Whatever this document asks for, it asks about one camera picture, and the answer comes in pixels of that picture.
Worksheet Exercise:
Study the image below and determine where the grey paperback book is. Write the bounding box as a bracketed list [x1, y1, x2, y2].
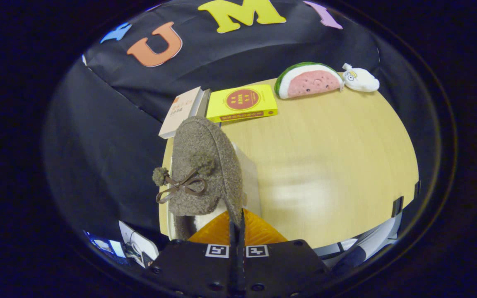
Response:
[191, 88, 212, 119]

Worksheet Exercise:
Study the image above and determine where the yellow book with red circle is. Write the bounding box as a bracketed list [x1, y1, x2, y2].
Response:
[206, 84, 279, 123]

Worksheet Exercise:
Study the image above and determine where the black table edge clip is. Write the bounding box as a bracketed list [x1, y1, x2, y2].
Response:
[391, 196, 405, 218]

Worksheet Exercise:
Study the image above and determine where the beige paperback book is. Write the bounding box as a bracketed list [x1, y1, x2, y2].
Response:
[159, 86, 203, 139]

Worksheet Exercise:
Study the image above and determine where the brown fuzzy shoe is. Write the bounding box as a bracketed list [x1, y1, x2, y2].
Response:
[152, 116, 244, 241]

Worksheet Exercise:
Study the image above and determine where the black backdrop cloth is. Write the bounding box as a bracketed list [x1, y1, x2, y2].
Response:
[44, 0, 434, 249]

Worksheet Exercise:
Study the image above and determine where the beige fabric storage box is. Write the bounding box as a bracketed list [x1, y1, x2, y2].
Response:
[167, 141, 262, 218]

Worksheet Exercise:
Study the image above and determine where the white plush toy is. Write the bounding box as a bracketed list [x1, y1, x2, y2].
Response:
[342, 63, 381, 93]

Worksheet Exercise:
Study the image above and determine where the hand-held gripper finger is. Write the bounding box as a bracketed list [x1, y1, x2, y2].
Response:
[237, 209, 330, 298]
[145, 210, 238, 298]

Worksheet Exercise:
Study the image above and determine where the white paper sheet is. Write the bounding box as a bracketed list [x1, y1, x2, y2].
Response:
[118, 221, 159, 268]

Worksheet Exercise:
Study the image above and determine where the watermelon slice plush toy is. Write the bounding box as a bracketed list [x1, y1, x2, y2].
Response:
[275, 62, 345, 100]

